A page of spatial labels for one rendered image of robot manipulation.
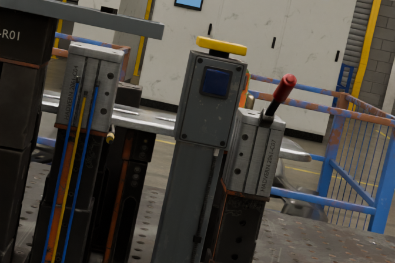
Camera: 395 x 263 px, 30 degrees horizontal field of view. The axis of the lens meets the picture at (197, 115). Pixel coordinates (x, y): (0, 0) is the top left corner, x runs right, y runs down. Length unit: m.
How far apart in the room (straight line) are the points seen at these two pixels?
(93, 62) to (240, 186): 0.28
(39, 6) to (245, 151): 0.39
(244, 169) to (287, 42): 8.08
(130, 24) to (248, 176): 0.34
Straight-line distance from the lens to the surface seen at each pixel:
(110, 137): 0.99
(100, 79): 1.06
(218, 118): 0.91
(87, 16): 0.87
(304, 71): 9.20
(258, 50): 9.12
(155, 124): 1.19
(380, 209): 3.20
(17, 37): 0.91
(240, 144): 1.09
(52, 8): 0.87
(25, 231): 1.53
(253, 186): 1.10
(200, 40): 0.91
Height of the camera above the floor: 1.18
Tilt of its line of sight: 7 degrees down
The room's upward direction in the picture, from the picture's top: 12 degrees clockwise
